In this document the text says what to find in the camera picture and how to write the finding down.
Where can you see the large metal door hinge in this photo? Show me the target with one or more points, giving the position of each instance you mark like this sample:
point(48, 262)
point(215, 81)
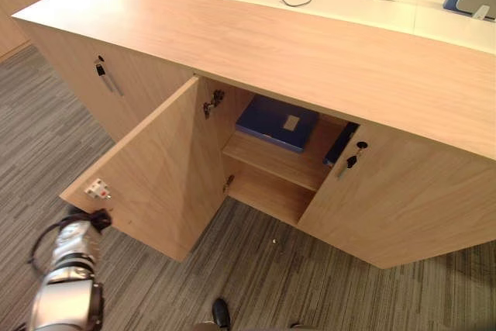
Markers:
point(213, 103)

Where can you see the white red door latch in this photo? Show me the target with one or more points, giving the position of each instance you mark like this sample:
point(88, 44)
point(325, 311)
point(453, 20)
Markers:
point(97, 189)

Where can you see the white partition clamp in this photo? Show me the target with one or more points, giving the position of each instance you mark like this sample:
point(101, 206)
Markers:
point(481, 12)

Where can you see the wooden cabinet door with latch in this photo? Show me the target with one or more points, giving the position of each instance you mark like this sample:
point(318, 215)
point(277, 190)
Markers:
point(155, 172)

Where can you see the blue folder with grey label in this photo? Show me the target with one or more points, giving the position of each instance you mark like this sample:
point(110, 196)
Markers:
point(267, 121)

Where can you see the white office desk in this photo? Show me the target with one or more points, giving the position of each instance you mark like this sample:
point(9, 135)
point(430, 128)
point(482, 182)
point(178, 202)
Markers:
point(348, 9)

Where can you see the long low wooden office cabinet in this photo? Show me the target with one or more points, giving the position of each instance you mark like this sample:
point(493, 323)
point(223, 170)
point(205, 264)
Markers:
point(271, 36)

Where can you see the wooden inner cabinet shelf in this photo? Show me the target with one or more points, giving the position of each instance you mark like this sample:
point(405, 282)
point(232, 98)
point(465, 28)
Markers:
point(271, 160)

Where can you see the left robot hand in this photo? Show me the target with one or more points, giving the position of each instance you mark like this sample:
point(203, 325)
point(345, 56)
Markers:
point(101, 219)

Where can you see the dark navy folder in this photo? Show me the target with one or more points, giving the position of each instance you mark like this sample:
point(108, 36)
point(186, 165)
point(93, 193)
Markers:
point(341, 145)

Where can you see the dark robot foot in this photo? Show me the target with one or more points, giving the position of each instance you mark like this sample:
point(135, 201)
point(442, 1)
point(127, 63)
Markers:
point(221, 312)

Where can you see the small metal door hinge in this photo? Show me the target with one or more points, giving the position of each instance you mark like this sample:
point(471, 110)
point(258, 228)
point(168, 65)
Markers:
point(228, 183)

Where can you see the tall wooden wall cabinet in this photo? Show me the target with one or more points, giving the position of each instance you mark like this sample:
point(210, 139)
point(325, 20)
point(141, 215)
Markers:
point(27, 1)

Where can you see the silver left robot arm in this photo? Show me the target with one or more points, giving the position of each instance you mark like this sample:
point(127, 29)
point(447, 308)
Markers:
point(66, 292)

